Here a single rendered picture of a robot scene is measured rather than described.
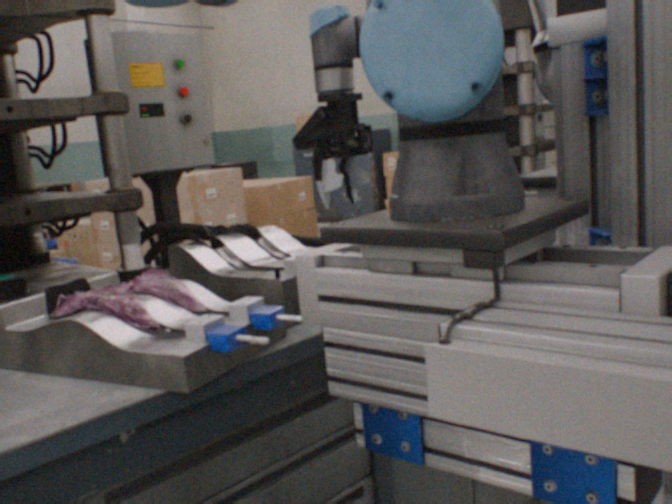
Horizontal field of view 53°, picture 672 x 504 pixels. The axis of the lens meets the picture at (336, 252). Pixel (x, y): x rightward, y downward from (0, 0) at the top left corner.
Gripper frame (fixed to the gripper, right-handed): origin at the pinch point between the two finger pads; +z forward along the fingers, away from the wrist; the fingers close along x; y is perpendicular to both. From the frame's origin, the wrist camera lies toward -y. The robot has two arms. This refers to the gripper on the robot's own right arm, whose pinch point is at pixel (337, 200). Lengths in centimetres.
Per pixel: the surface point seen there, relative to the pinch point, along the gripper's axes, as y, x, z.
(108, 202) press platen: -73, -12, -1
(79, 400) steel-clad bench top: 1, -56, 21
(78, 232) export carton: -504, 164, 54
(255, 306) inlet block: 6.8, -27.6, 13.6
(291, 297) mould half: 1.9, -15.9, 15.4
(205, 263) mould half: -22.8, -17.0, 10.7
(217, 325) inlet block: 9.8, -37.2, 13.7
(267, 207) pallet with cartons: -362, 270, 45
